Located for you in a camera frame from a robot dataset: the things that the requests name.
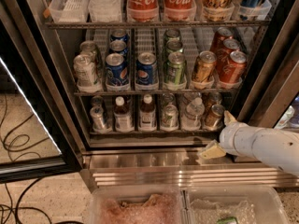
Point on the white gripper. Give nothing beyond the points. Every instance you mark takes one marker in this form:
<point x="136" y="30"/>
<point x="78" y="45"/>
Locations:
<point x="233" y="138"/>

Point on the orange can shelf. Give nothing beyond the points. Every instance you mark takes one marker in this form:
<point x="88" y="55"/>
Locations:
<point x="211" y="99"/>
<point x="204" y="66"/>
<point x="214" y="116"/>

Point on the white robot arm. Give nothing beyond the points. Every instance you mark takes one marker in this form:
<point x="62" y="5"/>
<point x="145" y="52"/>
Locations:
<point x="275" y="148"/>

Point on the front green can bottom shelf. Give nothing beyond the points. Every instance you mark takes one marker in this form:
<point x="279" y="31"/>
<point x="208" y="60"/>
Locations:
<point x="170" y="118"/>

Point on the green can shelf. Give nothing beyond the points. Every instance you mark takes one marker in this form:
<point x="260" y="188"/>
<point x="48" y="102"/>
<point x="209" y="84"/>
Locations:
<point x="174" y="71"/>
<point x="172" y="34"/>
<point x="173" y="46"/>
<point x="167" y="99"/>
<point x="170" y="118"/>

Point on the rear green can bottom shelf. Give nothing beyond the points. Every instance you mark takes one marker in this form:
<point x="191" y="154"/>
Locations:
<point x="167" y="99"/>

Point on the front red Coke can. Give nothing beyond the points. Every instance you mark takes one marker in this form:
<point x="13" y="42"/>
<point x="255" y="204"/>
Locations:
<point x="234" y="68"/>

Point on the red coke can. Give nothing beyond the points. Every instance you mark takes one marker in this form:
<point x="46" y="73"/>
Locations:
<point x="228" y="45"/>
<point x="234" y="68"/>
<point x="220" y="35"/>

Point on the orange can middle shelf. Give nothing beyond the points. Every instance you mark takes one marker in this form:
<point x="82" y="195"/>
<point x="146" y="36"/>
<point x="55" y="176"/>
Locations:
<point x="204" y="66"/>

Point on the front green can middle shelf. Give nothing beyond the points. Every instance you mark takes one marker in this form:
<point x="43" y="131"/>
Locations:
<point x="174" y="71"/>

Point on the middle red Coke can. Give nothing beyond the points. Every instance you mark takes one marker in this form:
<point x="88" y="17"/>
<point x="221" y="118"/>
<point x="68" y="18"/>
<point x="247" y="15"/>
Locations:
<point x="228" y="45"/>

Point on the green can in bin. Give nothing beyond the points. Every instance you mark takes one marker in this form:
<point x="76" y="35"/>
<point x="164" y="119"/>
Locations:
<point x="227" y="220"/>

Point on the stainless steel fridge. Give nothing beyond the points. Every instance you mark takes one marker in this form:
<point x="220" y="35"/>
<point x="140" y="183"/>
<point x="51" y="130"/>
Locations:
<point x="162" y="158"/>

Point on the single right Pepsi can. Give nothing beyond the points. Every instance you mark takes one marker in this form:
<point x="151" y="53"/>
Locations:
<point x="146" y="69"/>

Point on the rear red Coke can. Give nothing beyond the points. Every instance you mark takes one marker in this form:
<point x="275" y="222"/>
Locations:
<point x="220" y="35"/>

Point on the rear green can middle shelf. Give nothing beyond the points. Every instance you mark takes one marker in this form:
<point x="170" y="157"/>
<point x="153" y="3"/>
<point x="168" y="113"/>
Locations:
<point x="172" y="34"/>

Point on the front left Pepsi can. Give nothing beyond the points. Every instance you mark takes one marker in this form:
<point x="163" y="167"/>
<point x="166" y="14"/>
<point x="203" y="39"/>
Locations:
<point x="116" y="71"/>

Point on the front slim silver can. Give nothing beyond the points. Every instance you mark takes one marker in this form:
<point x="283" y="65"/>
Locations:
<point x="99" y="118"/>

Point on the slim silver can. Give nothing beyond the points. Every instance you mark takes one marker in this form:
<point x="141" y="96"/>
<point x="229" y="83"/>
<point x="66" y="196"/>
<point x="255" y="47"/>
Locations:
<point x="99" y="118"/>
<point x="97" y="101"/>

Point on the rear slim silver can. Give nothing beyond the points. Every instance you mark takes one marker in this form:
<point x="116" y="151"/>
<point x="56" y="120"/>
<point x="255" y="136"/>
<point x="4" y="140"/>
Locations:
<point x="97" y="101"/>

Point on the middle left Pepsi can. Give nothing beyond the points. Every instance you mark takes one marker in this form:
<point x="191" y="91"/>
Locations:
<point x="118" y="46"/>

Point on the rear left Pepsi can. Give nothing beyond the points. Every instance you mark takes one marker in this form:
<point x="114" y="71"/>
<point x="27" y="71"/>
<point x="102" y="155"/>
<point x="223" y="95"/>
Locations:
<point x="119" y="34"/>

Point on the front white can middle shelf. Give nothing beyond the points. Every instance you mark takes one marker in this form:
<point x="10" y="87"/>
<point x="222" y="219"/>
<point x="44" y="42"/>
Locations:
<point x="85" y="70"/>

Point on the white can shelf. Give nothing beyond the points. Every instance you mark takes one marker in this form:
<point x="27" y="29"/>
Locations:
<point x="85" y="70"/>
<point x="91" y="47"/>

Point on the rear white can middle shelf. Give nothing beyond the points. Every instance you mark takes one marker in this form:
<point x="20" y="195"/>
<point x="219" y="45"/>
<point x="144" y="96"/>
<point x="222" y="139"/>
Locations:
<point x="91" y="47"/>

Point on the white ribbed container top shelf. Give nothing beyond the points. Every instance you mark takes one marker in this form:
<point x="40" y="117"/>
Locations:
<point x="105" y="10"/>

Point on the open fridge glass door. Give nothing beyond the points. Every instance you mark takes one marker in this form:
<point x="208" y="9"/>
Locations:
<point x="39" y="136"/>

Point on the empty clear tray top shelf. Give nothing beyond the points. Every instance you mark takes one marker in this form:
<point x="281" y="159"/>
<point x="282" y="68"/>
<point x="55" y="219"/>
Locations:
<point x="69" y="10"/>

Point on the front water bottle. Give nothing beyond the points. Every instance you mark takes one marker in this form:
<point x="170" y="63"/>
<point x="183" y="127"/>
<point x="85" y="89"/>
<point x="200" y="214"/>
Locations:
<point x="193" y="112"/>

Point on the water bottle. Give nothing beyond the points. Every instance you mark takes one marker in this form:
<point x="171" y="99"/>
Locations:
<point x="186" y="98"/>
<point x="193" y="112"/>

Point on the rear water bottle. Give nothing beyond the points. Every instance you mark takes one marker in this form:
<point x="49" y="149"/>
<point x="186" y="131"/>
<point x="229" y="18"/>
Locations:
<point x="186" y="98"/>

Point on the right tea bottle white cap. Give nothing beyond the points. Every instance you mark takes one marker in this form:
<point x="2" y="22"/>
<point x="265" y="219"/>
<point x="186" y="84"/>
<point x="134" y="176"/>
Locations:
<point x="147" y="114"/>

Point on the tea bottle white cap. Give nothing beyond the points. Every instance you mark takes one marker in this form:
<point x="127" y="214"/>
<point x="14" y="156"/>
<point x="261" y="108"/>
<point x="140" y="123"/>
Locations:
<point x="147" y="114"/>
<point x="123" y="116"/>

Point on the right clear plastic bin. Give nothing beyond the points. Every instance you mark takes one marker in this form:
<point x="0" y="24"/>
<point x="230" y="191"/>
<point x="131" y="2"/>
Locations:
<point x="249" y="204"/>

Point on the clear plastic bin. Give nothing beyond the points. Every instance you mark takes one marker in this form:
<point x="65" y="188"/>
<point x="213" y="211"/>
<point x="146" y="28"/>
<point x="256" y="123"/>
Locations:
<point x="137" y="204"/>
<point x="249" y="204"/>

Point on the left tea bottle white cap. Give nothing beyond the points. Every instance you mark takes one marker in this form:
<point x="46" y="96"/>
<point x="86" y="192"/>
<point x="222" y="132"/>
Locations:
<point x="123" y="116"/>

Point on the left clear plastic bin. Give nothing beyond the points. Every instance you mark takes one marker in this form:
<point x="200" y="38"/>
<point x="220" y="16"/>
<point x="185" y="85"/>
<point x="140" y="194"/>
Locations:
<point x="137" y="204"/>

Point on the right Coca-Cola bottle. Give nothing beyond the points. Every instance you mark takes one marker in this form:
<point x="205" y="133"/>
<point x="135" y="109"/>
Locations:
<point x="175" y="9"/>

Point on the coca-cola bottle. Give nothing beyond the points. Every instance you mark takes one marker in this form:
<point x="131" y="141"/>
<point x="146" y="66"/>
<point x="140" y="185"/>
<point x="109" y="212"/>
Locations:
<point x="175" y="9"/>
<point x="142" y="10"/>

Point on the left Coca-Cola bottle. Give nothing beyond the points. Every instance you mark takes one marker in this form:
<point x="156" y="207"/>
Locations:
<point x="142" y="10"/>

